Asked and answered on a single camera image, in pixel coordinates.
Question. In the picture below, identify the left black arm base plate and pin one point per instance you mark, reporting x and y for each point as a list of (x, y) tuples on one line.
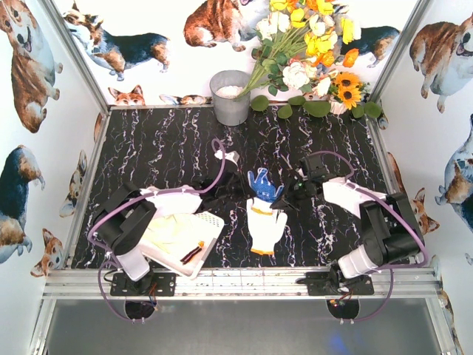
[(153, 283)]

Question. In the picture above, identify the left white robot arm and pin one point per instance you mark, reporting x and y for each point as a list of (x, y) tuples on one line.
[(122, 220)]

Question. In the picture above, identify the artificial flower bouquet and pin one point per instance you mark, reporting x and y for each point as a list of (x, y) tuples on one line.
[(309, 46)]

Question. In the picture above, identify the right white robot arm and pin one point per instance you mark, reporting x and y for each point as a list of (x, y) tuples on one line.
[(390, 236)]

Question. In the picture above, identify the cream glove red cuff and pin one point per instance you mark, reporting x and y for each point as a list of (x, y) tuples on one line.
[(175, 235)]

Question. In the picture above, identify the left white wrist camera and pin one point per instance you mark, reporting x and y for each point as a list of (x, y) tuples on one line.
[(231, 156)]

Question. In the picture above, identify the aluminium front frame rail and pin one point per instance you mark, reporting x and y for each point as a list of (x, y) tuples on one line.
[(237, 283)]

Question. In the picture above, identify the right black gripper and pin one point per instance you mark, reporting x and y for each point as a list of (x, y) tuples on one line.
[(292, 188)]

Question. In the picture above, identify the white perforated storage basket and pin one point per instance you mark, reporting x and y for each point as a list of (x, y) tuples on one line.
[(209, 228)]

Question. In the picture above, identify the blue dotted glove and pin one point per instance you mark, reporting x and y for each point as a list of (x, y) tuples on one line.
[(266, 192), (266, 225)]

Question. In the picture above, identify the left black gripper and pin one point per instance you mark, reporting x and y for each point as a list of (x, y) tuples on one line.
[(233, 181)]

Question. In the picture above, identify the grey metal bucket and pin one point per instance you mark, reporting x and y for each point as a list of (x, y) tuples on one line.
[(231, 102)]

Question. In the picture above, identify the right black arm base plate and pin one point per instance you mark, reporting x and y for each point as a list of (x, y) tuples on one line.
[(332, 282)]

